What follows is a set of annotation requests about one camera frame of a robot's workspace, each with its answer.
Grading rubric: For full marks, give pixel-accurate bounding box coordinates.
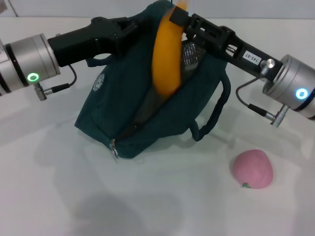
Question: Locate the dark teal fabric lunch bag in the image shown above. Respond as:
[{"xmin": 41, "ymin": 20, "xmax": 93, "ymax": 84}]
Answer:
[{"xmin": 74, "ymin": 0, "xmax": 232, "ymax": 159}]

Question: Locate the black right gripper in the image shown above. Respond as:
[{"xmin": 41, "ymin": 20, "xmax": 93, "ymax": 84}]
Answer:
[{"xmin": 169, "ymin": 6, "xmax": 284, "ymax": 82}]

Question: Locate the grey right wrist cable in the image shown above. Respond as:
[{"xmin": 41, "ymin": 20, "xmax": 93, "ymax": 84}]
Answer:
[{"xmin": 235, "ymin": 78, "xmax": 288, "ymax": 127}]

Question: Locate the pink toy peach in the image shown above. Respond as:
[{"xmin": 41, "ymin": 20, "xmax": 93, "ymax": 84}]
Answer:
[{"xmin": 232, "ymin": 149, "xmax": 274, "ymax": 189}]

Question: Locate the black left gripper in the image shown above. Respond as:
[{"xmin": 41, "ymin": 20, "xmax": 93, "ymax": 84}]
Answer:
[{"xmin": 47, "ymin": 16, "xmax": 141, "ymax": 68}]

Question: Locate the yellow toy banana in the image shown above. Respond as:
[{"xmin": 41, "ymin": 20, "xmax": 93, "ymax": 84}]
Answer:
[{"xmin": 151, "ymin": 0, "xmax": 189, "ymax": 96}]

